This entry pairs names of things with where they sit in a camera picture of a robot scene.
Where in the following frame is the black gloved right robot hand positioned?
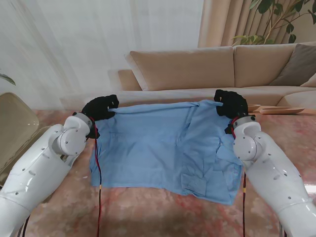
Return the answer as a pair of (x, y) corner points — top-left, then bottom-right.
(213, 89), (249, 119)

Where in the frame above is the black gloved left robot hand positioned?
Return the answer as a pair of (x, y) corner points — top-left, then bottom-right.
(81, 94), (121, 121)

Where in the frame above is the light blue button shirt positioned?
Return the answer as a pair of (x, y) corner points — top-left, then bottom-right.
(88, 99), (245, 206)

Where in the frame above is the beige hard-shell suitcase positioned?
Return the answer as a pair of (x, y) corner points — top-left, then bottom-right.
(0, 92), (54, 188)

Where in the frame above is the flat wooden tray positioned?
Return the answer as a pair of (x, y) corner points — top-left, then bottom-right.
(259, 106), (306, 115)

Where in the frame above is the beige sectional sofa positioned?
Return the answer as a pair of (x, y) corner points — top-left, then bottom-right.
(60, 41), (316, 113)

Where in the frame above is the white sheer curtain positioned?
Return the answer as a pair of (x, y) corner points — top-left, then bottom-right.
(0, 0), (205, 111)

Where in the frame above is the grey sofa cushion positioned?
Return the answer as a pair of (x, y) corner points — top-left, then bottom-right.
(270, 43), (316, 87)

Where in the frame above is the cream sofa cushion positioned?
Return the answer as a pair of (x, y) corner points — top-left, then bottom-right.
(300, 74), (316, 87)

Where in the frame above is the beige pleated curtain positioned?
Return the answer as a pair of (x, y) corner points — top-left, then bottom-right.
(197, 0), (316, 48)

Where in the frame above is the tall green leafy plant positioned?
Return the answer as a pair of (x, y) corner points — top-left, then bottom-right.
(232, 0), (316, 45)

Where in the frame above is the single green plant leaf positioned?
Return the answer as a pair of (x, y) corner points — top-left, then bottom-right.
(0, 73), (16, 86)

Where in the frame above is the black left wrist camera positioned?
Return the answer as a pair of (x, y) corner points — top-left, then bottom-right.
(86, 127), (100, 139)

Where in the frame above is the red left arm cable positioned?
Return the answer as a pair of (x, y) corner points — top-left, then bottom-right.
(92, 118), (103, 237)

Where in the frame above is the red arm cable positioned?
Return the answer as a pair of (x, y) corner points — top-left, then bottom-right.
(92, 118), (103, 237)
(240, 170), (247, 237)

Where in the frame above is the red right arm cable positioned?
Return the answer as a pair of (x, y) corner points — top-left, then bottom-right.
(240, 170), (247, 237)

